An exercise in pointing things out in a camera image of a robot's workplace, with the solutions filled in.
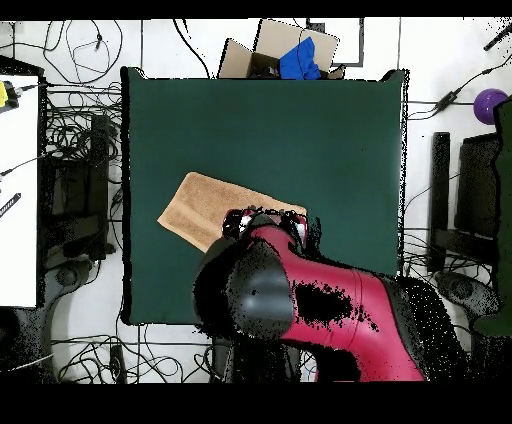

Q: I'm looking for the orange terry towel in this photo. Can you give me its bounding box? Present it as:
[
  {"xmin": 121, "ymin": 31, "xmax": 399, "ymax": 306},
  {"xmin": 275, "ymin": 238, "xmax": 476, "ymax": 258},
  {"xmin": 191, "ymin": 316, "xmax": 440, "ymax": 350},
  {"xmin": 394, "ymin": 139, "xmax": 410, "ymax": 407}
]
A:
[{"xmin": 156, "ymin": 171, "xmax": 308, "ymax": 254}]

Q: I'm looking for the dark green table cloth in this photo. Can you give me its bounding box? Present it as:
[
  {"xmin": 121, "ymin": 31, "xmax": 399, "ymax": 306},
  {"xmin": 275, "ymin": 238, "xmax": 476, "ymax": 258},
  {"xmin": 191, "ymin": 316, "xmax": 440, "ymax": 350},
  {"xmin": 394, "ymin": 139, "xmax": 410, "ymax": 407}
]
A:
[{"xmin": 120, "ymin": 66, "xmax": 410, "ymax": 326}]

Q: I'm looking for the blue cloth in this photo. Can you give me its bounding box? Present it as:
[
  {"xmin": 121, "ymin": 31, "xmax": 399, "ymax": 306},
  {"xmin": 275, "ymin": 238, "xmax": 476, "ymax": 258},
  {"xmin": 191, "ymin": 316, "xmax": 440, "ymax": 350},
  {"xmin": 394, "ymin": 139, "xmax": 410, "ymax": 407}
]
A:
[{"xmin": 278, "ymin": 36, "xmax": 322, "ymax": 80}]

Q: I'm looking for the brown cardboard box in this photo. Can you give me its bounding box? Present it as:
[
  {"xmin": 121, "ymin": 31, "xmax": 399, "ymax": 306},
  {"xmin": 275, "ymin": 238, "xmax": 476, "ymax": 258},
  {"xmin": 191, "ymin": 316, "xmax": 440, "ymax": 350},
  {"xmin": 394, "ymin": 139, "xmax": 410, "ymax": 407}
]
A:
[{"xmin": 217, "ymin": 18, "xmax": 347, "ymax": 80}]

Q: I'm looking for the black power adapter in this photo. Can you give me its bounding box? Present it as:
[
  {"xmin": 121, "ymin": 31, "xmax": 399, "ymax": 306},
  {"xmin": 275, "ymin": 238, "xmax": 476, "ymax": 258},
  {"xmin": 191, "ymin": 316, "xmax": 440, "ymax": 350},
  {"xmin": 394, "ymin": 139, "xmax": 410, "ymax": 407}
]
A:
[{"xmin": 433, "ymin": 89, "xmax": 462, "ymax": 114}]

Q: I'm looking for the dark green draped cloth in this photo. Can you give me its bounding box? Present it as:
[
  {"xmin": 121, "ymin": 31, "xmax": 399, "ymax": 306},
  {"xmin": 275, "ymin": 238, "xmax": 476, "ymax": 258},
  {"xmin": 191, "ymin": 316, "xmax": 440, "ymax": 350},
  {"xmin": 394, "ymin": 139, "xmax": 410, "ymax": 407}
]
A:
[{"xmin": 473, "ymin": 97, "xmax": 512, "ymax": 337}]

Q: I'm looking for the black equipment stand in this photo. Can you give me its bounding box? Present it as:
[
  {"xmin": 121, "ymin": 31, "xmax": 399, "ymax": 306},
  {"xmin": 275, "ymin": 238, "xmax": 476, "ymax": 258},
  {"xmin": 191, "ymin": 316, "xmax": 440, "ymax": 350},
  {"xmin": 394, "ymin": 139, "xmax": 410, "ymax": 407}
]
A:
[{"xmin": 39, "ymin": 113, "xmax": 112, "ymax": 261}]

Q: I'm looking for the purple ball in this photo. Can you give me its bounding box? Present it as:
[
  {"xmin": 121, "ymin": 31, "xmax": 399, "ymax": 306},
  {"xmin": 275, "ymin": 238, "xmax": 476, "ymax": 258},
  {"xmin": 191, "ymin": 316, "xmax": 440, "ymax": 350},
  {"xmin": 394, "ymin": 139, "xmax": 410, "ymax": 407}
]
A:
[{"xmin": 473, "ymin": 88, "xmax": 510, "ymax": 126}]

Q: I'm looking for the black power strip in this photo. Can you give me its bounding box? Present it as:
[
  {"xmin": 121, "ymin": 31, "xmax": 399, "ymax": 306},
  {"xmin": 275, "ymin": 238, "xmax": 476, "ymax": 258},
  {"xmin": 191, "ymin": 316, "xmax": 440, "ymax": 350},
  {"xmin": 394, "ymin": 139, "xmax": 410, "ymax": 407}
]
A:
[{"xmin": 109, "ymin": 344, "xmax": 127, "ymax": 383}]

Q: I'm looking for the black rod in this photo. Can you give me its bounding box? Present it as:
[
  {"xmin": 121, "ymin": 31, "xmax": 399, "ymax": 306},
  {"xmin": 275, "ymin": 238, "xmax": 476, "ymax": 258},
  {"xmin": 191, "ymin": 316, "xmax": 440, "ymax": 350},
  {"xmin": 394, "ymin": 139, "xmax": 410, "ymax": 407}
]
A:
[{"xmin": 482, "ymin": 23, "xmax": 512, "ymax": 52}]

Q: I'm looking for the white table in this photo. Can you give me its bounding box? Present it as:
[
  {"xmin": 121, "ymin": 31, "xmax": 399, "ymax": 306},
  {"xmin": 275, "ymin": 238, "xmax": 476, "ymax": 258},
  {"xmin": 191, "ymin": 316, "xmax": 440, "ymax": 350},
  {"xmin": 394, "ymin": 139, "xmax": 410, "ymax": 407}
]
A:
[{"xmin": 0, "ymin": 73, "xmax": 41, "ymax": 309}]

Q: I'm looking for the black bar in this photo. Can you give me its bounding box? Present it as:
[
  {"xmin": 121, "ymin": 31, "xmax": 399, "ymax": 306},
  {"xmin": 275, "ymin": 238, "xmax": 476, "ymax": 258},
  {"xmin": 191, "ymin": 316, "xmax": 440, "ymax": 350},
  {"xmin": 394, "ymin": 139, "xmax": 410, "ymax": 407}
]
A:
[{"xmin": 0, "ymin": 192, "xmax": 22, "ymax": 219}]

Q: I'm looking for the yellow black tool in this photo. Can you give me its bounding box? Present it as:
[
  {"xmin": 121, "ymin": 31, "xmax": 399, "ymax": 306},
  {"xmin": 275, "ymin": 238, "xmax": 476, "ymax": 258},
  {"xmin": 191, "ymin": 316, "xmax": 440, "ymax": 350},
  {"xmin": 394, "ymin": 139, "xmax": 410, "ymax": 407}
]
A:
[{"xmin": 0, "ymin": 80, "xmax": 20, "ymax": 110}]

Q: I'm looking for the black cable tangle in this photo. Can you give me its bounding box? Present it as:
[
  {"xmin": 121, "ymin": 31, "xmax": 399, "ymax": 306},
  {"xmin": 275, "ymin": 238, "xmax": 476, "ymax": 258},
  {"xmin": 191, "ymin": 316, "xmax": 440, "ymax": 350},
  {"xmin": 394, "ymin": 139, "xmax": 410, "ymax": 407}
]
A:
[
  {"xmin": 42, "ymin": 81, "xmax": 122, "ymax": 165},
  {"xmin": 401, "ymin": 227, "xmax": 475, "ymax": 349}
]

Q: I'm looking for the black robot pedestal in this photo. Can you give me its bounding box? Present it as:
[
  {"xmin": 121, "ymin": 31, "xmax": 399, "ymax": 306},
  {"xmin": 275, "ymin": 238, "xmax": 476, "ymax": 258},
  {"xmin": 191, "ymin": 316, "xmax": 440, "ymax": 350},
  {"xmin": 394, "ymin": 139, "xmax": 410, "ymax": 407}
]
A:
[{"xmin": 210, "ymin": 335, "xmax": 317, "ymax": 383}]

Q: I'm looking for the black upright post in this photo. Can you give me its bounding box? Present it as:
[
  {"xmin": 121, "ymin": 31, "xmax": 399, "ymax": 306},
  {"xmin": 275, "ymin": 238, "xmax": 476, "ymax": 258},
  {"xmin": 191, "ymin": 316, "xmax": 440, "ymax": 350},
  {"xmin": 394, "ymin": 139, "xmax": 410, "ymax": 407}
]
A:
[{"xmin": 426, "ymin": 131, "xmax": 451, "ymax": 273}]

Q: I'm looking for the black floor frame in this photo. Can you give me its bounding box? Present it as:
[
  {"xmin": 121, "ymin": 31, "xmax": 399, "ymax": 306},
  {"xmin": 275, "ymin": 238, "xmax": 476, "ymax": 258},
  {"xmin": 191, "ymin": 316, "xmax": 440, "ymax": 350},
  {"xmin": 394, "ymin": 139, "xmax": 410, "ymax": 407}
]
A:
[{"xmin": 305, "ymin": 17, "xmax": 365, "ymax": 68}]

